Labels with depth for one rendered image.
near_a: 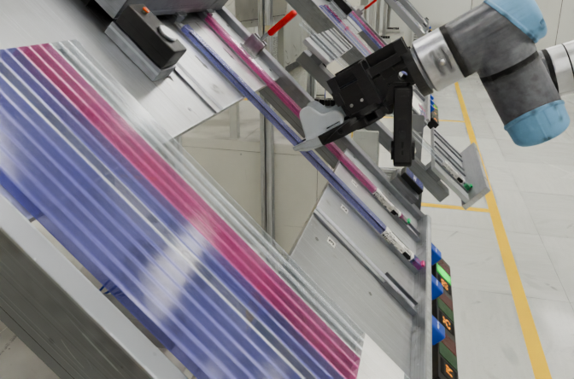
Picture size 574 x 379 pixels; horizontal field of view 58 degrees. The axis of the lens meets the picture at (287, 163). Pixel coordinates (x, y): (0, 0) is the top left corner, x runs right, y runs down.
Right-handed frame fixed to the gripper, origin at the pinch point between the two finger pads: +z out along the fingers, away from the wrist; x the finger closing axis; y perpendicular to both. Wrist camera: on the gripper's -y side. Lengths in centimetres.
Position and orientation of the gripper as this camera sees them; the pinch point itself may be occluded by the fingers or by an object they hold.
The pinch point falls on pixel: (305, 147)
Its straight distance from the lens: 77.8
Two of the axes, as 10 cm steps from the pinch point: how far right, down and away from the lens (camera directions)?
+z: -8.3, 4.3, 3.7
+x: -2.5, 3.1, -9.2
